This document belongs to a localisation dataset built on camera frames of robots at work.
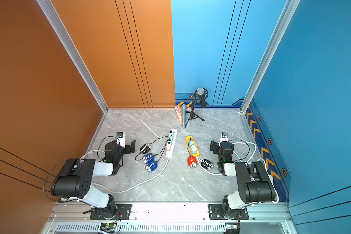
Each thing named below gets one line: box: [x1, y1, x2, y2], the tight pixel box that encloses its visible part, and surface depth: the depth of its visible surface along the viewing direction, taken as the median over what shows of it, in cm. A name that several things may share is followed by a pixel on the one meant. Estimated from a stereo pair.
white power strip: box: [165, 128, 178, 159], surface depth 94 cm
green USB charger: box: [191, 144, 197, 155], surface depth 91 cm
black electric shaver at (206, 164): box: [200, 158, 214, 171], surface depth 89 cm
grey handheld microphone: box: [181, 103, 187, 129], surface depth 118 cm
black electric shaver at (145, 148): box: [139, 143, 152, 154], surface depth 96 cm
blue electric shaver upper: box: [142, 153, 155, 164], surface depth 92 cm
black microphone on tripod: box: [184, 87, 209, 129], surface depth 101 cm
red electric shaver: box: [187, 156, 198, 169], surface depth 90 cm
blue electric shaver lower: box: [145, 160, 158, 172], surface depth 88 cm
